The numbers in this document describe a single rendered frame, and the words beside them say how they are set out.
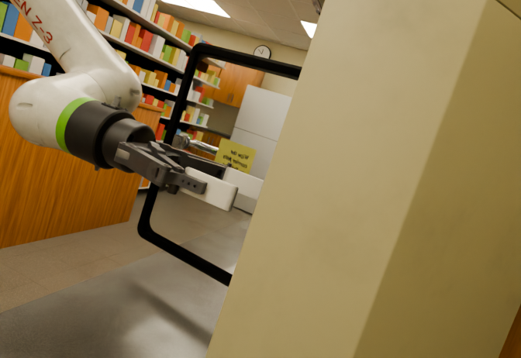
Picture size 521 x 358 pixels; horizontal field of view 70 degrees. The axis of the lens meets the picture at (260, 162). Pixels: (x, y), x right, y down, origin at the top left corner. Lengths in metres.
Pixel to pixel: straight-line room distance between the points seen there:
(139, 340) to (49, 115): 0.34
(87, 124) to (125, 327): 0.29
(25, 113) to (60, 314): 0.29
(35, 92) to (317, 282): 0.49
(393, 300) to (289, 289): 0.08
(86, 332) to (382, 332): 0.40
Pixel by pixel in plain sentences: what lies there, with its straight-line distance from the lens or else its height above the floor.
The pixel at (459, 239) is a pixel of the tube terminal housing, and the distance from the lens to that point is 0.35.
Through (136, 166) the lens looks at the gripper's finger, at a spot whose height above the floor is 1.18.
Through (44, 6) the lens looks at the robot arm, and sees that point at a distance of 0.78.
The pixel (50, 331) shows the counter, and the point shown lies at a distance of 0.59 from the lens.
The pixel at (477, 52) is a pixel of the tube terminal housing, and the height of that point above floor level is 1.37.
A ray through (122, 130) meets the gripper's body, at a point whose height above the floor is 1.21.
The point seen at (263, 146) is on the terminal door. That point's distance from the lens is 0.64.
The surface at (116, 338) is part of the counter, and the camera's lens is 0.60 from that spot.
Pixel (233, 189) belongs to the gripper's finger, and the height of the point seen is 1.20.
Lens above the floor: 1.28
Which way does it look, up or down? 5 degrees down
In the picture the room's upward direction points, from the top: 18 degrees clockwise
